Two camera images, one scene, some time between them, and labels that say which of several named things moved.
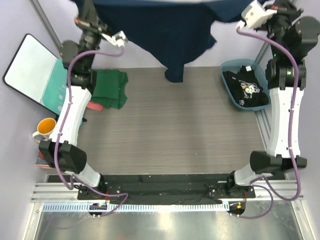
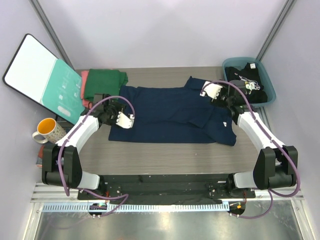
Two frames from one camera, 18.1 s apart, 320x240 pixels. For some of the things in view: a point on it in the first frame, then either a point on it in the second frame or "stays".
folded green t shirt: x=109 y=88 stays
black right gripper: x=285 y=9 to x=217 y=100
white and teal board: x=38 y=73 stays
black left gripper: x=87 y=20 to x=117 y=107
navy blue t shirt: x=178 y=34 to x=175 y=115
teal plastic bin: x=245 y=84 stays
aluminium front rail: x=58 y=192 stays
